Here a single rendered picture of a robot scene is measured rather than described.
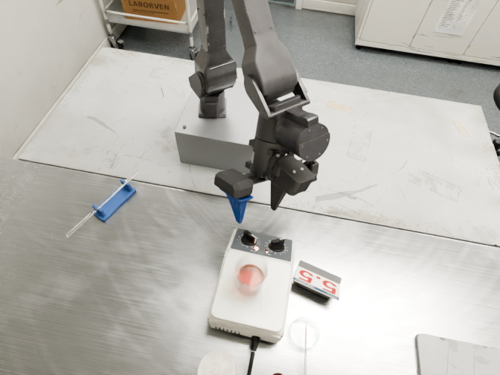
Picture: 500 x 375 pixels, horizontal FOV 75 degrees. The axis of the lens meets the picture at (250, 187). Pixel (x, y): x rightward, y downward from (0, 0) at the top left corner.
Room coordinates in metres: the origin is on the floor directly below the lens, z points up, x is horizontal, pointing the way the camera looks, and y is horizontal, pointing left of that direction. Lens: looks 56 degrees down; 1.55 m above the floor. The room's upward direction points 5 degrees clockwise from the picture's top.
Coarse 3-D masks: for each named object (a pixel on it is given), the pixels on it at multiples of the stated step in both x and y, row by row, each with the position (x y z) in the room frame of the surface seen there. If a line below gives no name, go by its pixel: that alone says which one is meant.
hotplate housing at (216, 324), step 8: (232, 240) 0.27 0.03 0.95; (224, 256) 0.24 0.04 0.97; (216, 288) 0.18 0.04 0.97; (288, 296) 0.17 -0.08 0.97; (208, 312) 0.13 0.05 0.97; (208, 320) 0.13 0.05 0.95; (216, 320) 0.12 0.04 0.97; (216, 328) 0.12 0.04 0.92; (224, 328) 0.12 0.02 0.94; (232, 328) 0.11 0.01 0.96; (240, 328) 0.11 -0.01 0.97; (248, 328) 0.11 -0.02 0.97; (256, 328) 0.11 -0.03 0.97; (248, 336) 0.11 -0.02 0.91; (256, 336) 0.11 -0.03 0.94; (264, 336) 0.11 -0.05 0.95; (272, 336) 0.11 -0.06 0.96; (280, 336) 0.11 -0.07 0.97; (256, 344) 0.10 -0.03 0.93
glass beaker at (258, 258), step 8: (240, 256) 0.20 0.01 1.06; (248, 256) 0.21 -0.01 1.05; (256, 256) 0.21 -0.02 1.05; (264, 256) 0.20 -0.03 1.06; (240, 264) 0.20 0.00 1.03; (256, 264) 0.21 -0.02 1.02; (264, 264) 0.19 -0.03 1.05; (264, 272) 0.19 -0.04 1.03; (240, 280) 0.16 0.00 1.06; (264, 280) 0.17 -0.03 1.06; (240, 288) 0.16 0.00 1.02; (248, 288) 0.16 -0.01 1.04; (256, 288) 0.16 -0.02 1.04; (248, 296) 0.16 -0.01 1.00
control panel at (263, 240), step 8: (240, 232) 0.30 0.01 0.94; (256, 232) 0.31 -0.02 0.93; (240, 240) 0.28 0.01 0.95; (264, 240) 0.29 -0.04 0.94; (288, 240) 0.30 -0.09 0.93; (232, 248) 0.25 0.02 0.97; (240, 248) 0.26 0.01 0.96; (248, 248) 0.26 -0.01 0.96; (264, 248) 0.26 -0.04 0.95; (288, 248) 0.27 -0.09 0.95; (272, 256) 0.25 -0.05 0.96; (280, 256) 0.25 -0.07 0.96; (288, 256) 0.25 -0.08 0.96
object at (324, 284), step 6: (300, 270) 0.24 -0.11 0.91; (300, 276) 0.22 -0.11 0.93; (306, 276) 0.23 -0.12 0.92; (312, 276) 0.23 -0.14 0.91; (318, 276) 0.23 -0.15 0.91; (306, 282) 0.21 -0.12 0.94; (312, 282) 0.21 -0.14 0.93; (318, 282) 0.22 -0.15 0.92; (324, 282) 0.22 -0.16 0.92; (330, 282) 0.22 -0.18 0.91; (324, 288) 0.20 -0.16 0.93; (330, 288) 0.21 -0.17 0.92; (336, 288) 0.21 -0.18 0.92; (336, 294) 0.19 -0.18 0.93
